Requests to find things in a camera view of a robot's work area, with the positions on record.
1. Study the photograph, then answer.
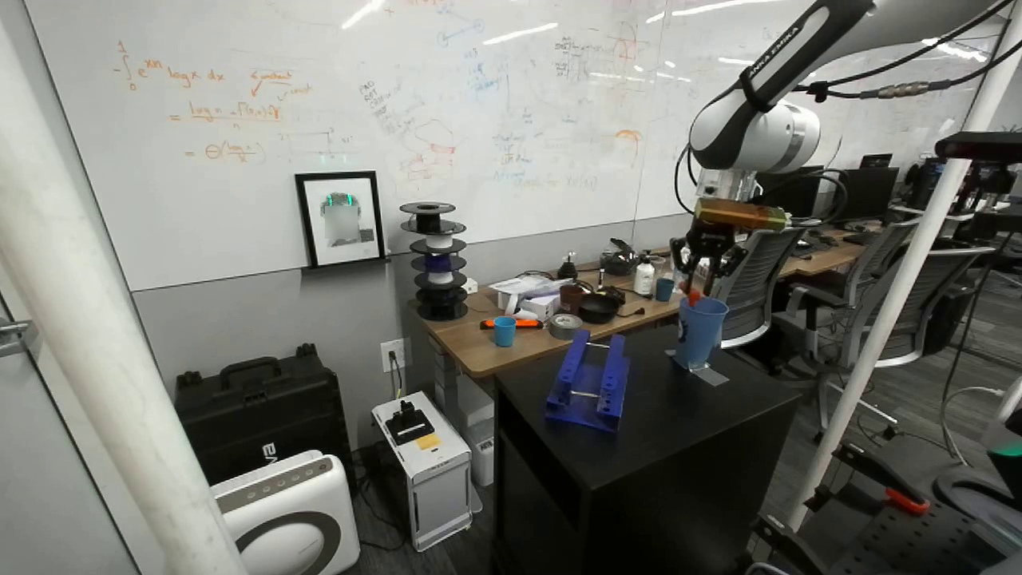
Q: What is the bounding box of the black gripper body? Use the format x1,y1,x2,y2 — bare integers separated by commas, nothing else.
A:
675,220,744,283

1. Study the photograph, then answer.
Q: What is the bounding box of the blue plastic cup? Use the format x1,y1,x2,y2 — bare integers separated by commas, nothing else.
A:
666,293,731,377

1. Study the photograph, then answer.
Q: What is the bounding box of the blue ramp platform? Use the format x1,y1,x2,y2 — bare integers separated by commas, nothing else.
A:
542,327,633,433

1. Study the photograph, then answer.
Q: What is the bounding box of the grey mesh office chair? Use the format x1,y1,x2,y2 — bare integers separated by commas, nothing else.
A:
708,224,807,350

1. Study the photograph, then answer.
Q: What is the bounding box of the grey metal plate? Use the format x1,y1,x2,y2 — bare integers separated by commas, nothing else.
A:
690,360,736,391

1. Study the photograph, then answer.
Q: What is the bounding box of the grey tape roll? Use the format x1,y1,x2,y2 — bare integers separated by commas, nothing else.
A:
546,311,585,343

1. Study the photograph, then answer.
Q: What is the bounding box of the black computer monitor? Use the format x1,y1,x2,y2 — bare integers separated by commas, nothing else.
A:
828,149,903,228

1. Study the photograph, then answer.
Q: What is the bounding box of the black table cabinet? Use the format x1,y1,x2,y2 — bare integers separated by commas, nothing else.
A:
491,319,807,575

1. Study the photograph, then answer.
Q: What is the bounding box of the white tripod pole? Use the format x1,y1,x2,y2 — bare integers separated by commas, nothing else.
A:
783,45,1022,538

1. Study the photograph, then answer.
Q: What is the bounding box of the wooden desk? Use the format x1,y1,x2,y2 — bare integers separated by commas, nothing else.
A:
420,233,868,385

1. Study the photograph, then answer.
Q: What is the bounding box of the stack of filament spools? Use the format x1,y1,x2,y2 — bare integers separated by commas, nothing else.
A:
396,199,474,324

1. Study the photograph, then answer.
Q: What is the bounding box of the whiteboard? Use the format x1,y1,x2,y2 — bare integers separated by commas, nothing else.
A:
20,0,1022,293

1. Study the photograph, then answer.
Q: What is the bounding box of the white box unit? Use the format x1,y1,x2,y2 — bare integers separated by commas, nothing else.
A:
367,385,475,557

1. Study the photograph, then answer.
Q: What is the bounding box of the framed portrait picture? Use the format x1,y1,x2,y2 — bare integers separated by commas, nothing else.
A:
293,169,391,272

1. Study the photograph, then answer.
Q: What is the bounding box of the black hard carrying case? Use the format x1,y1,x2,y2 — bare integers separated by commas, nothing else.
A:
173,343,355,488

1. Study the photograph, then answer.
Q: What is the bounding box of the white air purifier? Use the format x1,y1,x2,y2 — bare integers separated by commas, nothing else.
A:
207,446,365,575

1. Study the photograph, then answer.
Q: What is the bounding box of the thick white pole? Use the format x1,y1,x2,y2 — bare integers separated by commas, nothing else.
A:
0,132,250,575

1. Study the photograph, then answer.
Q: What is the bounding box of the orange handled tool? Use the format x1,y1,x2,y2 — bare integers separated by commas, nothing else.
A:
475,312,546,331

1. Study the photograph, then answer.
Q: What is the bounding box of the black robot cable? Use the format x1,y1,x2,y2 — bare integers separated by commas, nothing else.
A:
793,0,1022,106

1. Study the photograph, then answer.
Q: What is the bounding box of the red handled floor tool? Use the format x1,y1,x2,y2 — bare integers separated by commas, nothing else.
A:
840,445,935,520

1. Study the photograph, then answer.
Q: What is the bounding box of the black camera on pole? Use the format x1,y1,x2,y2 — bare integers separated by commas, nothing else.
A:
933,127,1022,167

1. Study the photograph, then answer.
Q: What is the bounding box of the white wall outlet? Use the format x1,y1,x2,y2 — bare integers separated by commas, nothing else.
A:
378,335,410,374

